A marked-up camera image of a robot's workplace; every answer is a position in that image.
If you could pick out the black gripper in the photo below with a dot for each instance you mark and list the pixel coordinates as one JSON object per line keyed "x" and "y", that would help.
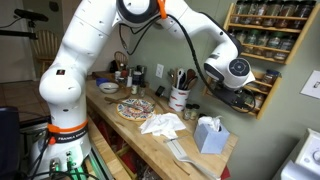
{"x": 230, "y": 95}

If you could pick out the clear spice jar black lid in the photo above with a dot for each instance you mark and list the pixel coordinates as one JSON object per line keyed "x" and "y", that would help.
{"x": 142, "y": 91}

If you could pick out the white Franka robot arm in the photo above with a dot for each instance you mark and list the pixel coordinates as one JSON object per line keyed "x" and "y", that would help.
{"x": 66, "y": 83}

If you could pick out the turmeric spice jar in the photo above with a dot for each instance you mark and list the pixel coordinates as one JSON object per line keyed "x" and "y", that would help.
{"x": 259, "y": 101}

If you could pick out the small wooden spice rack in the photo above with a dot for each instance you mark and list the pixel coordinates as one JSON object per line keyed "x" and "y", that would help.
{"x": 269, "y": 99}

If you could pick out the glass spice jar blue lid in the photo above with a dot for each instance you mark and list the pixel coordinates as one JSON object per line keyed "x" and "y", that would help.
{"x": 270, "y": 79}

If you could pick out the small spice jar black lid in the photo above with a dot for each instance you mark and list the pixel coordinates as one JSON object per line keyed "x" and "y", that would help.
{"x": 188, "y": 113}
{"x": 195, "y": 113}

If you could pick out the blue tissue box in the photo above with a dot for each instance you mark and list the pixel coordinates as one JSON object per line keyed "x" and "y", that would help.
{"x": 210, "y": 141}

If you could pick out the light wooden spoon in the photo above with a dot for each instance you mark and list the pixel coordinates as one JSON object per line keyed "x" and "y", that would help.
{"x": 194, "y": 81}

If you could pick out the glass spice jar green lid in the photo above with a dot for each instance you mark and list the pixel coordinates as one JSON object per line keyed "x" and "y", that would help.
{"x": 251, "y": 41}
{"x": 274, "y": 45}

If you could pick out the glass spice jar dark lid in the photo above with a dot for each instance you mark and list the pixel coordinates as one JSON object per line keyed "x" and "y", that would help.
{"x": 286, "y": 15}
{"x": 259, "y": 13}
{"x": 286, "y": 48}
{"x": 248, "y": 12}
{"x": 262, "y": 43}
{"x": 242, "y": 36}
{"x": 303, "y": 15}
{"x": 238, "y": 11}
{"x": 272, "y": 14}

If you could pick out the dark wooden spoon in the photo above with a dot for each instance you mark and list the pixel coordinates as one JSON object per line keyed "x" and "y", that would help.
{"x": 190, "y": 74}

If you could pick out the white crock red chili print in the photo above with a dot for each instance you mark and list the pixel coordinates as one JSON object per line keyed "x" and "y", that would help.
{"x": 179, "y": 100}

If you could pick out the white plastic slotted spoon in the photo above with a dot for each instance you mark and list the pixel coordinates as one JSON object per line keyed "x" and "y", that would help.
{"x": 180, "y": 74}

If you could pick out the large wooden spice rack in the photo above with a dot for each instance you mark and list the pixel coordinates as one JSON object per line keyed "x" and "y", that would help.
{"x": 266, "y": 28}

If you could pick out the metal kitchen utensil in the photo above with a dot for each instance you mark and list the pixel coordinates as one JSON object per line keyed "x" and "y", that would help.
{"x": 171, "y": 74}

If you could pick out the white slotted spatula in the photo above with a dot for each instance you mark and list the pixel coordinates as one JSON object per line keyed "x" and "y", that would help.
{"x": 178, "y": 151}

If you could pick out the white electric stove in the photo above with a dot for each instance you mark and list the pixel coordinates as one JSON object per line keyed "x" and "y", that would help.
{"x": 310, "y": 156}

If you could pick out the crumpled white paper towel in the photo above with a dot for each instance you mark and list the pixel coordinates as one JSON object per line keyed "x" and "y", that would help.
{"x": 163, "y": 125}

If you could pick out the black digital kitchen timer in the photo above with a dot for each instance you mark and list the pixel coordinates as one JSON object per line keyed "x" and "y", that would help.
{"x": 160, "y": 91}

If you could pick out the steel shaker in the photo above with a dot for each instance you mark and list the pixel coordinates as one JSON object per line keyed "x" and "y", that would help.
{"x": 143, "y": 71}

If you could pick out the spice container white lid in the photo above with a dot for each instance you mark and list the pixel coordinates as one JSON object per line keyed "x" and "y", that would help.
{"x": 137, "y": 79}

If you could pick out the small spice jar brown lid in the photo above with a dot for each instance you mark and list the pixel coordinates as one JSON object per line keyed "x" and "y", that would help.
{"x": 134, "y": 89}

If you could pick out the colourful painted ceramic plate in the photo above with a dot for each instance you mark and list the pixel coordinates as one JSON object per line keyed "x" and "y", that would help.
{"x": 133, "y": 113}

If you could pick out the tall salt grinder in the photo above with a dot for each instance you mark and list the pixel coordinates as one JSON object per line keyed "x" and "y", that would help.
{"x": 129, "y": 81}

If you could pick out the spice jar red lid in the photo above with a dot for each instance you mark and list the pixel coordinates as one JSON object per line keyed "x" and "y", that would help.
{"x": 124, "y": 73}

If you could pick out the white spice canister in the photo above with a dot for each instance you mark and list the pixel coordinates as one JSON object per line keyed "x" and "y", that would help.
{"x": 117, "y": 75}

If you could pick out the wicker fan-shaped holder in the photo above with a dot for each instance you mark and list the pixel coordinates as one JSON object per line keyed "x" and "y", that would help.
{"x": 120, "y": 57}

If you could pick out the white ceramic bowl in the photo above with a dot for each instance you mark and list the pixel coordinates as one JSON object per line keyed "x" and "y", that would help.
{"x": 109, "y": 88}

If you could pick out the blue plastic bowl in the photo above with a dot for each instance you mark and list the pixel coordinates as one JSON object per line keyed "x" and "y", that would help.
{"x": 101, "y": 81}

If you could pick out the light wooden plank platform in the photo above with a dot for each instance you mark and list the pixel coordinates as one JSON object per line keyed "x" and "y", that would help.
{"x": 101, "y": 138}

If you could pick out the wooden chair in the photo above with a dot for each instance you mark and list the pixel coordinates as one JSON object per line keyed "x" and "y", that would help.
{"x": 46, "y": 43}

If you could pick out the black computer monitor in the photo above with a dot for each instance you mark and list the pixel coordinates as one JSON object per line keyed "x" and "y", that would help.
{"x": 8, "y": 143}

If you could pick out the white light switch plate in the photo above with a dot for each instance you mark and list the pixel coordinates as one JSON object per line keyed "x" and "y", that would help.
{"x": 311, "y": 85}

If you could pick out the white wall outlet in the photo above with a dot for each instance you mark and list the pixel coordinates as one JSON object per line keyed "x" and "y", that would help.
{"x": 160, "y": 70}

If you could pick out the dark round wall ornament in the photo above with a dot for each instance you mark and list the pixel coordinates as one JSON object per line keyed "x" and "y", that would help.
{"x": 54, "y": 6}

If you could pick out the black camera on stand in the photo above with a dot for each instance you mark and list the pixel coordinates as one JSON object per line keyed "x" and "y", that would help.
{"x": 30, "y": 15}

